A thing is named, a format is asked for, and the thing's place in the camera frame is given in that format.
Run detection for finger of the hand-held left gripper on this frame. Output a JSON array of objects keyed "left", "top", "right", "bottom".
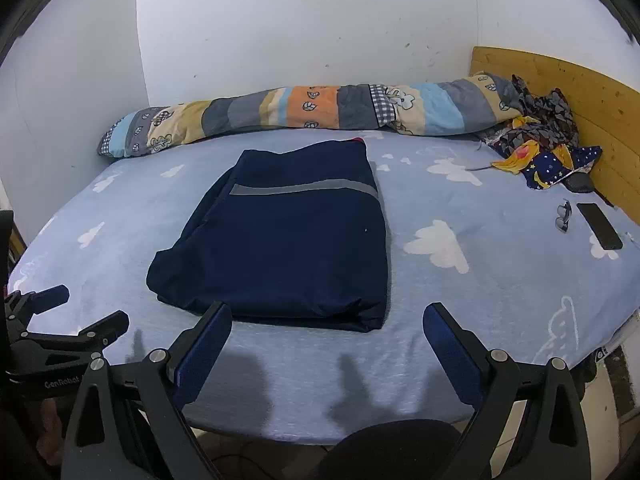
[
  {"left": 2, "top": 285, "right": 71, "bottom": 326},
  {"left": 20, "top": 310, "right": 131, "bottom": 361}
]

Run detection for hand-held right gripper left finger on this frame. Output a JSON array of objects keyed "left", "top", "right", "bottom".
[{"left": 60, "top": 301, "right": 233, "bottom": 480}]

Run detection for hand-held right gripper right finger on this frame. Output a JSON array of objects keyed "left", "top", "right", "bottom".
[{"left": 422, "top": 302, "right": 593, "bottom": 480}]

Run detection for navy shirt with red collar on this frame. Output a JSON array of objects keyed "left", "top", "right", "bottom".
[{"left": 146, "top": 137, "right": 390, "bottom": 333}]

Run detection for bed with cloud-print sheet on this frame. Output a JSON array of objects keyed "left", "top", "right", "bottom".
[{"left": 7, "top": 130, "right": 640, "bottom": 446}]

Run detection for wooden shelf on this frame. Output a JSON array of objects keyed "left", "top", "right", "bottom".
[{"left": 9, "top": 217, "right": 28, "bottom": 266}]

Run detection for black rounded seat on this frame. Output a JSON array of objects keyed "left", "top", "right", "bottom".
[{"left": 320, "top": 420, "right": 468, "bottom": 480}]

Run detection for eyeglasses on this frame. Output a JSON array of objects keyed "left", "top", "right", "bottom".
[{"left": 554, "top": 200, "right": 573, "bottom": 233}]

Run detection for black phone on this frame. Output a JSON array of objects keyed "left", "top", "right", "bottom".
[{"left": 576, "top": 202, "right": 624, "bottom": 251}]

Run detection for navy star-print cloth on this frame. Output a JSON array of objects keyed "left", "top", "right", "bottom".
[{"left": 522, "top": 146, "right": 603, "bottom": 191}]

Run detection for dark grey pouch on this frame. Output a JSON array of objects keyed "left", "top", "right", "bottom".
[{"left": 565, "top": 172, "right": 597, "bottom": 195}]

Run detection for dark patterned cloth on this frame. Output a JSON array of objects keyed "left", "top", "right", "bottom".
[{"left": 480, "top": 75, "right": 581, "bottom": 161}]

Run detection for rolled patchwork quilt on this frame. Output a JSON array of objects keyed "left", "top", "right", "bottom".
[{"left": 97, "top": 72, "right": 526, "bottom": 158}]

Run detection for wooden headboard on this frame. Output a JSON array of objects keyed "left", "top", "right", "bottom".
[{"left": 470, "top": 46, "right": 640, "bottom": 211}]

